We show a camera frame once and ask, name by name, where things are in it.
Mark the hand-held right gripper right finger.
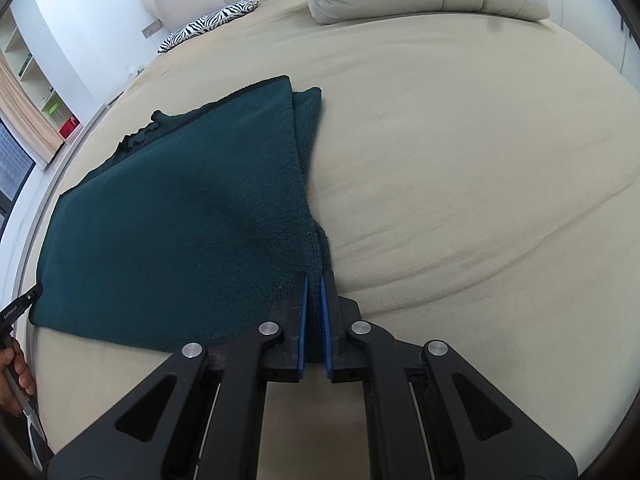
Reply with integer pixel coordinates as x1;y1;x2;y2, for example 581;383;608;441
320;269;581;480

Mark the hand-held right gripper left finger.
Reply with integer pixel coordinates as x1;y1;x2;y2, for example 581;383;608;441
45;271;307;480

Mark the dark green knit sweater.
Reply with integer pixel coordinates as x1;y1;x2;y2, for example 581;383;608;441
29;75;333;363

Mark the person's left hand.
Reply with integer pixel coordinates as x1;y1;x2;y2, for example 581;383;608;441
0;339;38;413

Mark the dark framed window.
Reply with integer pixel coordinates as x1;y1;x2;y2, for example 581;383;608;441
0;120;37;211

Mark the white window sill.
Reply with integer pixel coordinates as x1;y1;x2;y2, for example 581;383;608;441
0;102;126;291

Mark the beige bed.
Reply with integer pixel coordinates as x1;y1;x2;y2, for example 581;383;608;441
10;0;640;480

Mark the beige curtain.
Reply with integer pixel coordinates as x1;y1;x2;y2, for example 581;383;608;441
0;57;66;163

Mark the zebra print pillow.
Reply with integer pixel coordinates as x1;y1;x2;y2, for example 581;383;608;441
157;0;261;55

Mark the white wardrobe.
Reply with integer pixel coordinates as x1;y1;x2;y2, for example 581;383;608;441
537;0;640;77

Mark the white wall shelf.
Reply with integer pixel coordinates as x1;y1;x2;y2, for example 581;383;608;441
0;10;85;161

